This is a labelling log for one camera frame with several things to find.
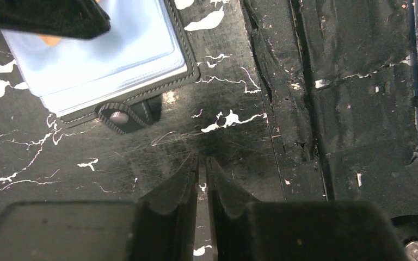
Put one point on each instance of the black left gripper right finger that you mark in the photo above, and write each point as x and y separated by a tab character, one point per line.
246	228

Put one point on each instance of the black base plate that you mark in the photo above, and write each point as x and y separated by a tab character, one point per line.
342	85

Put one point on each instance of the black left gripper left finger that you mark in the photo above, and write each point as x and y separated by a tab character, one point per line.
158	226

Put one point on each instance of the single orange VIP card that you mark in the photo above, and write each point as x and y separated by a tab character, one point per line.
50	40

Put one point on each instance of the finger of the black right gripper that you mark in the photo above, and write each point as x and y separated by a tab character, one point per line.
70	18

